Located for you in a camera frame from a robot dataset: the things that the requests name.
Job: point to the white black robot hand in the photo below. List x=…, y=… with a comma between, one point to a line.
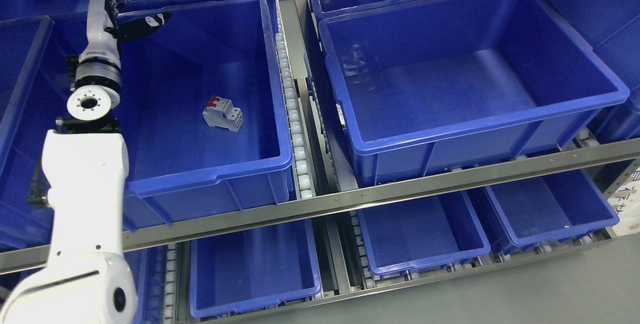
x=105, y=34

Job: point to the grey red circuit breaker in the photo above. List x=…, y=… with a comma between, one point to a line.
x=221, y=113

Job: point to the blue bin far left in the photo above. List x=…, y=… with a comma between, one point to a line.
x=23, y=44

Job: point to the large blue bin left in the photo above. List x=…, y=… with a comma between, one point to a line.
x=180, y=167

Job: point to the large blue bin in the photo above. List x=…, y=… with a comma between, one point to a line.
x=430, y=86
x=180, y=167

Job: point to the lower blue bin left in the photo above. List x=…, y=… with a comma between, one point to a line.
x=243, y=271

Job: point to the large blue bin right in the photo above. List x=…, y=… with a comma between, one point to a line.
x=430, y=86

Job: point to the lower blue bin middle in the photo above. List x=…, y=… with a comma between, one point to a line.
x=422, y=233

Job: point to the lower blue bin right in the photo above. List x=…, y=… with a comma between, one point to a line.
x=553, y=208

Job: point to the blue bin far right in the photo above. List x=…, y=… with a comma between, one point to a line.
x=611, y=27

